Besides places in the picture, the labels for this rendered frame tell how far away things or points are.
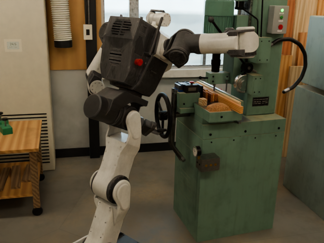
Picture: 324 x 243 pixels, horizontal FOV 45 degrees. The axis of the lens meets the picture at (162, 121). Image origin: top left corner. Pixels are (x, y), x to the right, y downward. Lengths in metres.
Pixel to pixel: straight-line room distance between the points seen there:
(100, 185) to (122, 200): 0.13
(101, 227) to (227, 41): 1.07
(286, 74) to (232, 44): 2.35
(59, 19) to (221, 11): 1.56
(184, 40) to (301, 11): 2.52
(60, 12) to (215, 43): 1.99
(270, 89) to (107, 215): 1.31
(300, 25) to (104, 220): 2.89
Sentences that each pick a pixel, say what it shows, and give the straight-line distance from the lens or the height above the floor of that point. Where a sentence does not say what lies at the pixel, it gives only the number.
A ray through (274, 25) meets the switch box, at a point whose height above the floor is 1.37.
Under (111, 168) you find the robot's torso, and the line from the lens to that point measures 1.89.
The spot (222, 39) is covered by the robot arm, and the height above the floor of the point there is 1.35.
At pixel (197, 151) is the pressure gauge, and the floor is 0.67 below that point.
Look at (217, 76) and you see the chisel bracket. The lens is 2.46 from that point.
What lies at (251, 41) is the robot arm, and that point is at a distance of 1.72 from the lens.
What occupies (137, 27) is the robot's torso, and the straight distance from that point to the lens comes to 1.74.
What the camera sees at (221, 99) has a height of 0.93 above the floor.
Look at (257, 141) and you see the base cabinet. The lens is 2.52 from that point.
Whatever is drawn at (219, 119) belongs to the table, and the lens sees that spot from 2.24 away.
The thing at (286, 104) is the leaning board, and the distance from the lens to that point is 4.00.
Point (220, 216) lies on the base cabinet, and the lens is 2.62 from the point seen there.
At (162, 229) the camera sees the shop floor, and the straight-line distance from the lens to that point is 2.76.
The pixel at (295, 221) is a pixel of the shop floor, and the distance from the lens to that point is 3.05.
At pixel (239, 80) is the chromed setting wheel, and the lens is 2.43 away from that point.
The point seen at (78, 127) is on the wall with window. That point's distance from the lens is 3.83.
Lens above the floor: 1.51
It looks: 18 degrees down
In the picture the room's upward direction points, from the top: 1 degrees clockwise
